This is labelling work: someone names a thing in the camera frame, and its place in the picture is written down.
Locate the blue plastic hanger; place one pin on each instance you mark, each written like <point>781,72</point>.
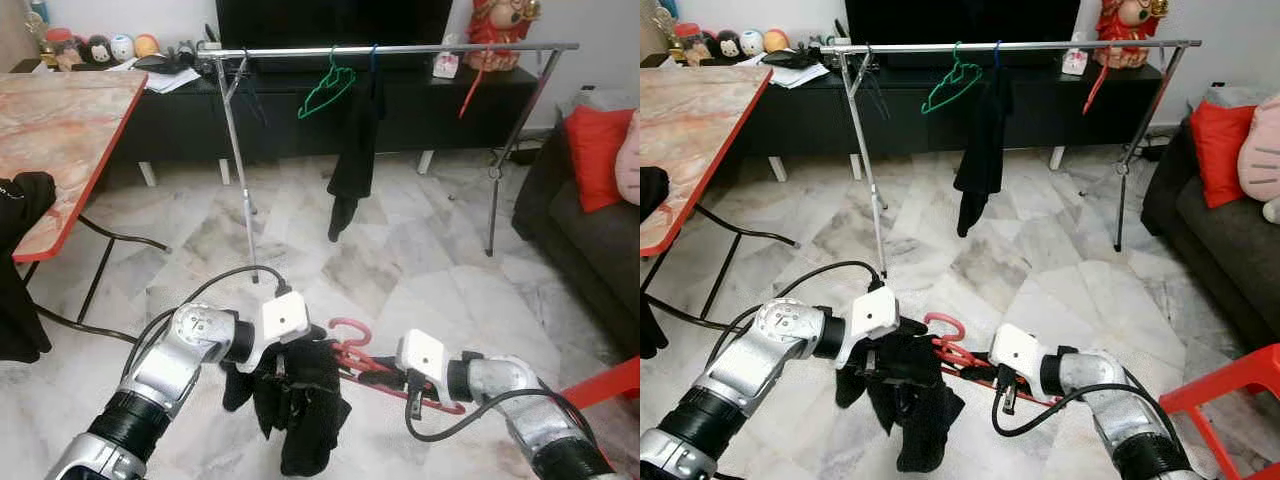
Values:
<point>374,58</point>
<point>997,55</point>

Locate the red plastic hanger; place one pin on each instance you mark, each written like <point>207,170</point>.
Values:
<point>472,98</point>
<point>1095,95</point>
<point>945,318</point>
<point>350,323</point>

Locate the red and gold deity statue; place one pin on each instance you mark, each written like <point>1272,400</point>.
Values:
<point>1125,25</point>
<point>495,25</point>

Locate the green plastic hanger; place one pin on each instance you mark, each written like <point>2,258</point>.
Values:
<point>960,68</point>
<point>336,70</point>

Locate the black flat screen television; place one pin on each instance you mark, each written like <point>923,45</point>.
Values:
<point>330,22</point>
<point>960,20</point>

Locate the orange round toy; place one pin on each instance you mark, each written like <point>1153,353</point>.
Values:
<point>776,40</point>
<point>147,45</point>

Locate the red plastic stool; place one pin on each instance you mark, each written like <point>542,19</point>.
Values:
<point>610,382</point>
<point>1230,375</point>

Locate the white paper stack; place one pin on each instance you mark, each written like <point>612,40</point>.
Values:
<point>800,75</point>
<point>170,80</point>

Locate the black garment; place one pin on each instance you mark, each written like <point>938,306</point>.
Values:
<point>20,280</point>

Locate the dark flat tablet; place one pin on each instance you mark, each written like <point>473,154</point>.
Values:
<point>160,63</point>

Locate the grey cloth cover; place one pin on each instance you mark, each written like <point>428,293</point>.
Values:
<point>1240,97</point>
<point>605,98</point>

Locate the pink cat face cushion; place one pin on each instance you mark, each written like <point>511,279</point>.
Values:
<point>1262,150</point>
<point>630,160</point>

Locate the silver metal clothes rack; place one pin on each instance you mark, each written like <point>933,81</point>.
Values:
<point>1050,45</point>
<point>420,48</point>

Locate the black T-shirt with logo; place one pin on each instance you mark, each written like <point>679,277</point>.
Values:
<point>358,150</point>
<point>300,400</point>
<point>915,400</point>
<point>985,150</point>

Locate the black low TV cabinet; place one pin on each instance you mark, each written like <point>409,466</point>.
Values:
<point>1040,110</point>
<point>420,110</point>

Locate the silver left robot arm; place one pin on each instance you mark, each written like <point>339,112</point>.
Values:
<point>170,365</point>
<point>770,360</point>

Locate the small white pink box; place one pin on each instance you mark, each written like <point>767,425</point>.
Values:
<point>446,68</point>
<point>1075,63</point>

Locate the dark grey fabric sofa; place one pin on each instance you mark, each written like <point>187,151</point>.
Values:
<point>1220,250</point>
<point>590,260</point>

